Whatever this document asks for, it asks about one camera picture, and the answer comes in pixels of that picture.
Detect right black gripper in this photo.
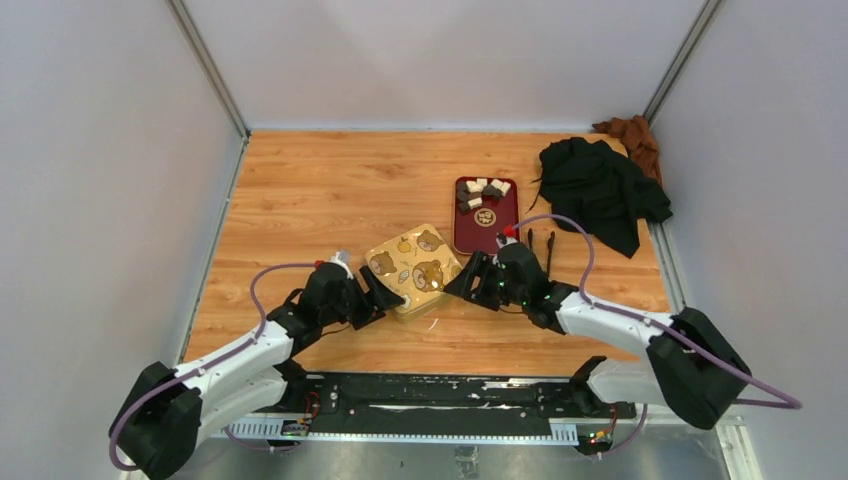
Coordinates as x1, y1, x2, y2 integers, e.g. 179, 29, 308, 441
444, 251, 528, 312

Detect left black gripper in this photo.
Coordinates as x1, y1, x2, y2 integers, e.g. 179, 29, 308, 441
321, 266, 404, 331

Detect silver tin lid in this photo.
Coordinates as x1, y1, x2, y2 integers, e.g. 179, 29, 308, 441
365, 224, 462, 323

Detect red chocolate tray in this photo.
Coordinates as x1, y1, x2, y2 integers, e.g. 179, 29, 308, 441
452, 176, 519, 256

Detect metal tongs black tips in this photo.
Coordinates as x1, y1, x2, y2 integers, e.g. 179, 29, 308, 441
526, 228, 555, 278

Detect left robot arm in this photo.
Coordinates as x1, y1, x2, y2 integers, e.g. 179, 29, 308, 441
108, 259, 406, 479

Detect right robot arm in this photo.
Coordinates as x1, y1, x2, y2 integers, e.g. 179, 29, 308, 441
444, 243, 750, 430

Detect black cloth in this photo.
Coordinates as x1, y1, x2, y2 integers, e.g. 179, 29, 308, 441
535, 137, 672, 258

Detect brown cloth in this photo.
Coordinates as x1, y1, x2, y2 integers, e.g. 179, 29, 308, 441
592, 115, 663, 184

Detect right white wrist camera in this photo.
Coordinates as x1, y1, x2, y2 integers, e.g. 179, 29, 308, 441
496, 225, 520, 254

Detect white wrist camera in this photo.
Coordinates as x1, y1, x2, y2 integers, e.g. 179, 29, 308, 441
496, 225, 520, 254
314, 249, 355, 279

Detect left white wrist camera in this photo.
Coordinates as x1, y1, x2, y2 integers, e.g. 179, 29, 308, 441
314, 249, 355, 279

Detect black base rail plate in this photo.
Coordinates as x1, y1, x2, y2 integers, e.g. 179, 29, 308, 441
258, 372, 637, 443

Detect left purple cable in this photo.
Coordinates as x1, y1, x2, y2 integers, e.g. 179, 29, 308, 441
107, 262, 323, 473

